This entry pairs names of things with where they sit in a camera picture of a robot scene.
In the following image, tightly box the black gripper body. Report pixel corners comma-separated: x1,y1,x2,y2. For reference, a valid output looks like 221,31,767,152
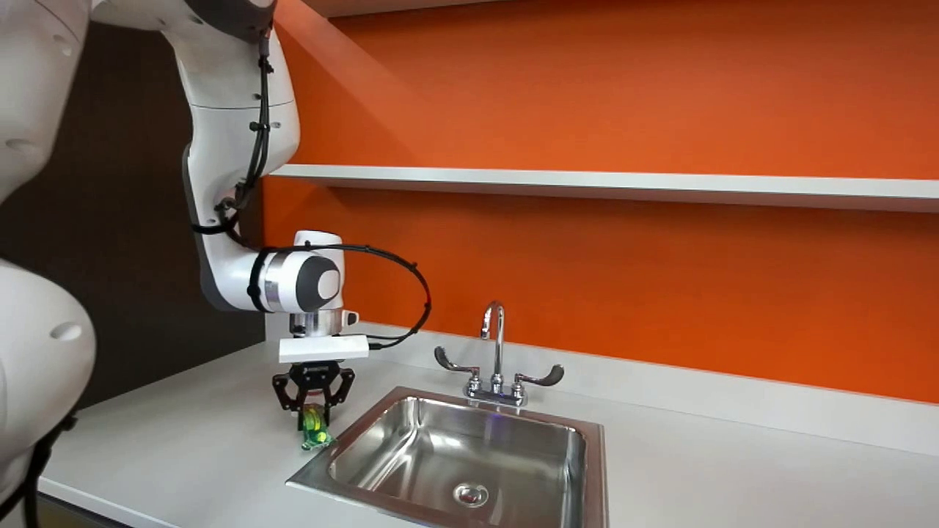
288,357,343,397

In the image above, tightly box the green chocolate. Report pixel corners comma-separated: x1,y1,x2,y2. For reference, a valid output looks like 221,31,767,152
297,404,334,455

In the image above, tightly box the stainless steel sink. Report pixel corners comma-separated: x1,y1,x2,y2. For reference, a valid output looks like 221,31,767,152
285,385,610,528

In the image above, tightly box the round sink drain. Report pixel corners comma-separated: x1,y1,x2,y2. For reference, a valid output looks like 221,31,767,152
448,479,494,512

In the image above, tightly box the chrome two-handle faucet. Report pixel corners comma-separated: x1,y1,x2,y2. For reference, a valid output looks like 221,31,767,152
431,298,566,413

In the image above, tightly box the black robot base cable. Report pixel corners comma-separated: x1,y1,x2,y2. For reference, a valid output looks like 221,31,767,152
0,411,75,528

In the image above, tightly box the white wall shelf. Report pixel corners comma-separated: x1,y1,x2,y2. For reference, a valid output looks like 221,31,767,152
268,162,939,213

